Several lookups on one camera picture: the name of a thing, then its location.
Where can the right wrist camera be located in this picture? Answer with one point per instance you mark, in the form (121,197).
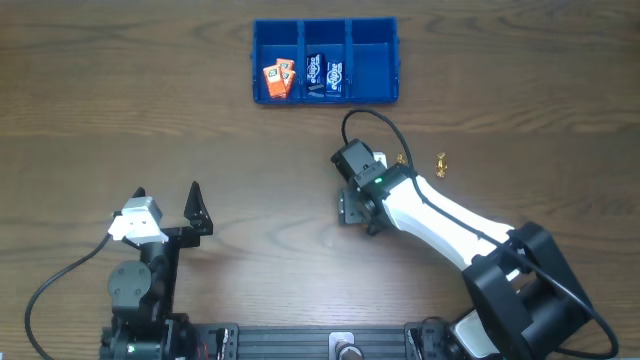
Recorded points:
(381,159)

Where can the orange candy box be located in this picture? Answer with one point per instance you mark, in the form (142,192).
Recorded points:
(274,82)
(286,63)
(290,79)

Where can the blue tray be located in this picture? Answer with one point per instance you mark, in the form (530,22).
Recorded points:
(372,75)

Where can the gold candy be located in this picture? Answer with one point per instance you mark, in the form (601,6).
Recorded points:
(440,165)
(400,158)

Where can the mounting rail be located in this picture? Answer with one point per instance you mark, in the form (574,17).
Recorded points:
(290,342)

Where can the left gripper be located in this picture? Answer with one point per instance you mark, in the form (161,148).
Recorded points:
(182,236)

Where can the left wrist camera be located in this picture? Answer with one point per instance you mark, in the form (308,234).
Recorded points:
(137,219)

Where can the blue candy pack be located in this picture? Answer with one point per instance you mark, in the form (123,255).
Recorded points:
(315,72)
(334,79)

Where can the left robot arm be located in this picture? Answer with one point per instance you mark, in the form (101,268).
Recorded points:
(131,286)

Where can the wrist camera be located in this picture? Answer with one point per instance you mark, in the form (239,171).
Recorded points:
(381,159)
(137,219)

